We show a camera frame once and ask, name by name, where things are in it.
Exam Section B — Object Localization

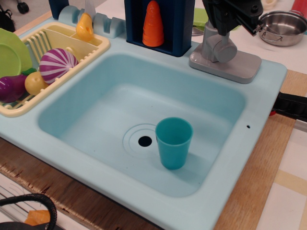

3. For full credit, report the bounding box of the stainless steel pot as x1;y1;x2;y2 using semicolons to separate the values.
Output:
260;11;307;46

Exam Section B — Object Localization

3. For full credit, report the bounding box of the wooden board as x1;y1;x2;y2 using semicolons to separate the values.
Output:
0;11;307;230

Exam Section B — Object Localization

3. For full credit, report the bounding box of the black chair wheel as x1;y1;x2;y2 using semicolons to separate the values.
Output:
17;0;29;14

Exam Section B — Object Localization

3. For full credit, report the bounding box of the pale yellow dish rack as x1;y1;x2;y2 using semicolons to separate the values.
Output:
0;22;110;117

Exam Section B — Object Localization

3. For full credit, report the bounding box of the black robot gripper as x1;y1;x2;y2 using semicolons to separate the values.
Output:
202;0;263;36

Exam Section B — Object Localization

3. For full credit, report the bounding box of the black clamp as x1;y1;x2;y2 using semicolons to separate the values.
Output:
271;92;307;122

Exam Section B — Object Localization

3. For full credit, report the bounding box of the light blue plate stand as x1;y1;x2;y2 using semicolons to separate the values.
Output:
58;5;126;39

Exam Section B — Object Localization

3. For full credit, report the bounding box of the lime green plate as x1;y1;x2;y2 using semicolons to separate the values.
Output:
0;28;33;78

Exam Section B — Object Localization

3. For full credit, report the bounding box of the teal plastic cup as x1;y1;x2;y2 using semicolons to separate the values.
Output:
155;117;193;170

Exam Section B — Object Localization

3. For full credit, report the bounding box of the black braided cable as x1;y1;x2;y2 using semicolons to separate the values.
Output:
0;194;57;230

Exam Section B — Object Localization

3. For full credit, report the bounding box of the dark blue utensil holder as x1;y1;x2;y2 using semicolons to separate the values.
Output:
124;0;195;57

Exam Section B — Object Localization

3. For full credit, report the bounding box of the red plastic object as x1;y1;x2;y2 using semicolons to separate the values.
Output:
291;0;307;16

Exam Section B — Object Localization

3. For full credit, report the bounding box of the green ring toy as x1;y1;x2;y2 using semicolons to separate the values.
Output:
193;8;209;27

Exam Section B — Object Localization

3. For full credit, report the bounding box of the cream plastic toy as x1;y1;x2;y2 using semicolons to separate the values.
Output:
261;0;278;10

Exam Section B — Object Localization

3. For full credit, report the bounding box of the yellow toy lemon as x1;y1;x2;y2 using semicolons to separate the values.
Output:
24;71;48;95

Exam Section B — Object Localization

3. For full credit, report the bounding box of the yellow toy pear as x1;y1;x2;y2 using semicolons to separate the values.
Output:
76;13;94;42

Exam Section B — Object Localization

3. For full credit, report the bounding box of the purple toy eggplant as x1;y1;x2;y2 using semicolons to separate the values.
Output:
0;68;37;103

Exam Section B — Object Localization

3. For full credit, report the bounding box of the light blue toy sink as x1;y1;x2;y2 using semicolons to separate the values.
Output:
0;37;287;230

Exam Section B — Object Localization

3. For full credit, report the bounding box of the orange toy carrot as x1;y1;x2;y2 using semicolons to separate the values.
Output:
142;0;164;47

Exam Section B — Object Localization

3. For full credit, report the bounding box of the purple striped toy onion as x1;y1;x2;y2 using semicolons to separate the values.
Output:
39;48;79;84

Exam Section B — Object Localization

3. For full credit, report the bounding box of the grey toy faucet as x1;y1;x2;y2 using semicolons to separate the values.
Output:
189;22;262;84

